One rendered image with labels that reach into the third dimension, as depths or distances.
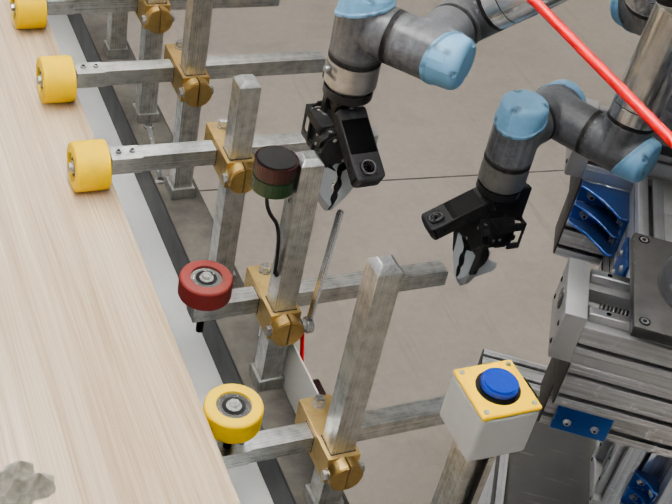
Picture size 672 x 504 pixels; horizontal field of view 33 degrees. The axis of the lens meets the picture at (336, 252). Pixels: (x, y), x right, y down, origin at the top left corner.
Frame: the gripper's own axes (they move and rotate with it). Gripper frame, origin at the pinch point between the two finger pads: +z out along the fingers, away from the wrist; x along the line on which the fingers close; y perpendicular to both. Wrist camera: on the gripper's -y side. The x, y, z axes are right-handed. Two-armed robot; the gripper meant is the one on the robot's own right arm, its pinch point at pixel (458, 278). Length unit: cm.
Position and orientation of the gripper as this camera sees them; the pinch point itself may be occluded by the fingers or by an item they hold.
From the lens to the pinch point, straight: 193.7
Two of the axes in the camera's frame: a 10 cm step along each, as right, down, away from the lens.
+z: -1.7, 7.6, 6.3
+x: -3.7, -6.4, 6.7
